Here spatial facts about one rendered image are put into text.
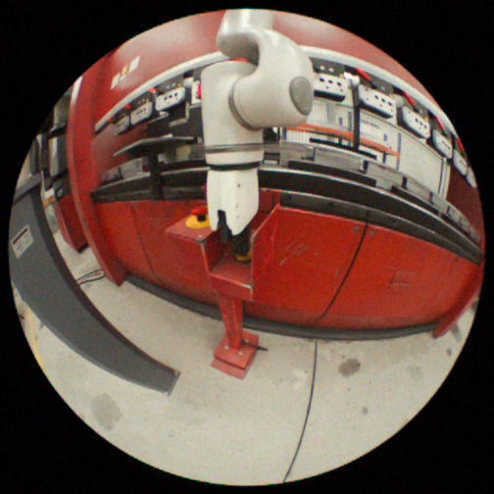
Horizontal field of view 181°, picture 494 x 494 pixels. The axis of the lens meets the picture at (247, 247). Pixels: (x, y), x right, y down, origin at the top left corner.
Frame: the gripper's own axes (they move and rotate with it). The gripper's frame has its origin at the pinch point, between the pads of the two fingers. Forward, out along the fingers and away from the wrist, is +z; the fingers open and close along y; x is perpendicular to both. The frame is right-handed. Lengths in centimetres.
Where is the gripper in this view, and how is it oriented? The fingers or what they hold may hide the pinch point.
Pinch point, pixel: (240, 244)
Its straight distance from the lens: 31.3
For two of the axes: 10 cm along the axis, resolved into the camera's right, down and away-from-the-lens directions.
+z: 0.3, 7.8, 6.3
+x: 9.2, 2.2, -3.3
